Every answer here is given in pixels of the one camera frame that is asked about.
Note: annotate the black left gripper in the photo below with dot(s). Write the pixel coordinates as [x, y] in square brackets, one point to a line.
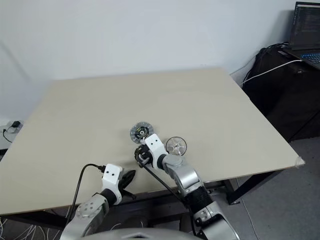
[122, 182]

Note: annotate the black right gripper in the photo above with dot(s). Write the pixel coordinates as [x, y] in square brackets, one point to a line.
[143, 156]

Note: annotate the round grey motor housing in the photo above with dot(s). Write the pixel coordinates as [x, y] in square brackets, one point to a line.
[137, 130]

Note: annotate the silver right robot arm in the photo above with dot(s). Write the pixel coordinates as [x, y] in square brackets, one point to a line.
[186, 175]

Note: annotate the black power adapter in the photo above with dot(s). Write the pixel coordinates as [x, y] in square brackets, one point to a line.
[15, 124]

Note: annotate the black cabinet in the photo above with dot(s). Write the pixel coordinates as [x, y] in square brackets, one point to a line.
[282, 100]

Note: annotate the black laptop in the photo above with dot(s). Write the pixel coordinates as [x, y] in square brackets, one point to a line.
[306, 27]

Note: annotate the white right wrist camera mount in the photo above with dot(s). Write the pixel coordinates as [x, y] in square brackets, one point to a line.
[155, 150]

